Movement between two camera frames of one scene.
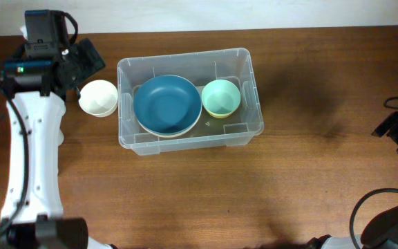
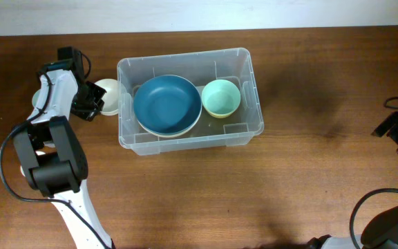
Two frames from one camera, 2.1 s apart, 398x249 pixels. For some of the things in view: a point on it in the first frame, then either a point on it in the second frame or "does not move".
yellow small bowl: [220, 115] does not move
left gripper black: [89, 67] to [90, 112]
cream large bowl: [173, 135] does not move
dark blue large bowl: [166, 106] does not move
